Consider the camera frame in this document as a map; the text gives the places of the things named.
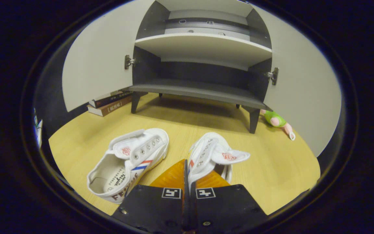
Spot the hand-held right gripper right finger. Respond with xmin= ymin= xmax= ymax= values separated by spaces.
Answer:
xmin=189 ymin=171 xmax=268 ymax=233

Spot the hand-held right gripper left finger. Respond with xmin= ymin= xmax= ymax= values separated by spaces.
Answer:
xmin=112 ymin=159 xmax=188 ymax=233

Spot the white canvas shoe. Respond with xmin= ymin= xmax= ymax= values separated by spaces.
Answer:
xmin=187 ymin=132 xmax=251 ymax=192
xmin=87 ymin=128 xmax=169 ymax=204

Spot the grey cabinet door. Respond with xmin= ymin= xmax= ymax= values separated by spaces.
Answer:
xmin=62 ymin=0 xmax=156 ymax=112
xmin=250 ymin=3 xmax=342 ymax=158

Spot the grey shoe cabinet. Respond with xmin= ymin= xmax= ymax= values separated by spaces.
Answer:
xmin=62 ymin=0 xmax=342 ymax=158

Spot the metal door hinge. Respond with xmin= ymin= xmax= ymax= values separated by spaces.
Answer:
xmin=124 ymin=54 xmax=136 ymax=70
xmin=265 ymin=67 xmax=279 ymax=86

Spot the green pink plush toy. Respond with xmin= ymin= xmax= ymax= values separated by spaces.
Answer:
xmin=260 ymin=109 xmax=296 ymax=141

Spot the dark brown book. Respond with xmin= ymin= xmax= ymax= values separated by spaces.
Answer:
xmin=93 ymin=92 xmax=132 ymax=109

